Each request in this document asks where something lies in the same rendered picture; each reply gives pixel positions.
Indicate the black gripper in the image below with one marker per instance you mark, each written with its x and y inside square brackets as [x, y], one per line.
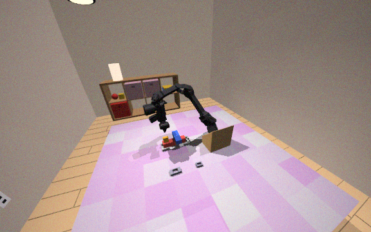
[163, 123]

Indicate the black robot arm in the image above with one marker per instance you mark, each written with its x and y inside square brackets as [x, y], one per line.
[157, 104]

